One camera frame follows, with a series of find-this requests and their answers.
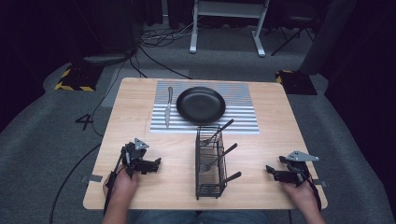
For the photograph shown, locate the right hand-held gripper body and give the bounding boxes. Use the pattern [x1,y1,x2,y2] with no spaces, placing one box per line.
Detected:
[277,150,320,189]

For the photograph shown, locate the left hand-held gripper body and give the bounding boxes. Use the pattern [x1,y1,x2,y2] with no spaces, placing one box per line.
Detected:
[120,137,149,179]

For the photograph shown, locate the person's right hand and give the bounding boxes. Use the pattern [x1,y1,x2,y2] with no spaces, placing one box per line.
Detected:
[281,179,321,217]

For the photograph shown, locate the person's left hand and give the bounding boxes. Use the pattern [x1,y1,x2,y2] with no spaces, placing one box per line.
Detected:
[103,165,140,207]

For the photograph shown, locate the grey tape strip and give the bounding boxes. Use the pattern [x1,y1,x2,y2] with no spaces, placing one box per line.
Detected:
[312,178,329,189]
[80,174,104,184]

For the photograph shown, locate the silver table knife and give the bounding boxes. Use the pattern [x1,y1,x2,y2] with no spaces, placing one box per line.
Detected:
[163,86,174,129]

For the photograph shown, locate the grey striped placemat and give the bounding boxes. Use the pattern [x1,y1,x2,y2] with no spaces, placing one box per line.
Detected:
[149,80,261,135]

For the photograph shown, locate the person's legs in jeans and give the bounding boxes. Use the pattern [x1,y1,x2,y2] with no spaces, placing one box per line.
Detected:
[126,209,269,224]

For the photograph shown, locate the black round plate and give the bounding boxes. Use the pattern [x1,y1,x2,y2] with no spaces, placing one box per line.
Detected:
[176,86,227,125]

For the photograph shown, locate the black yellow striped base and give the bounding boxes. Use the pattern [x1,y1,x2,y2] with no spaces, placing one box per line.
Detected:
[54,63,105,93]
[275,69,318,96]

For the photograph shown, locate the black tripod stand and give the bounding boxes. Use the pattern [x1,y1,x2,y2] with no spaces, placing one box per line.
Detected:
[270,13,316,58]

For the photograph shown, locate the dark equipment stand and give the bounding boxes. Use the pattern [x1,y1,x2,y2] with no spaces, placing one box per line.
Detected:
[68,0,139,67]

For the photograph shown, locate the grey slanted column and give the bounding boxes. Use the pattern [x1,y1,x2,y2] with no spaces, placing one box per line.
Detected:
[298,0,358,76]

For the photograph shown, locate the right hand-held gripper cable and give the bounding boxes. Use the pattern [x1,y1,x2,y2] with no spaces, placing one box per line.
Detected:
[298,167,323,213]

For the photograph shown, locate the hand-held gripper cable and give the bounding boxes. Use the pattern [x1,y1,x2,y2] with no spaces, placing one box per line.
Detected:
[298,167,323,213]
[103,150,126,217]

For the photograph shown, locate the left hand-held gripper cable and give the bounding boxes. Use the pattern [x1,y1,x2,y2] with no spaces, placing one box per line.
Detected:
[103,150,126,217]

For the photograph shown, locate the black-handled spoon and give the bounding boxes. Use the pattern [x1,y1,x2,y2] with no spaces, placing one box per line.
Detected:
[214,171,243,186]

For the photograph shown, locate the black wire cutlery basket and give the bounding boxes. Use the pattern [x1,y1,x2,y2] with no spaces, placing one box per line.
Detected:
[194,124,229,201]

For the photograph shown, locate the long black floor cable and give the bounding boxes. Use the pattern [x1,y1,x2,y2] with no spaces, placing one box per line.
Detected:
[49,46,140,224]

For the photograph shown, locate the bundle of floor cables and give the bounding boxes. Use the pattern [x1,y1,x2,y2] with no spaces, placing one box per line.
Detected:
[136,17,200,80]

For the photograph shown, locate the white metal table frame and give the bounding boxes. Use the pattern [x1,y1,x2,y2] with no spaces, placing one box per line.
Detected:
[189,0,271,58]

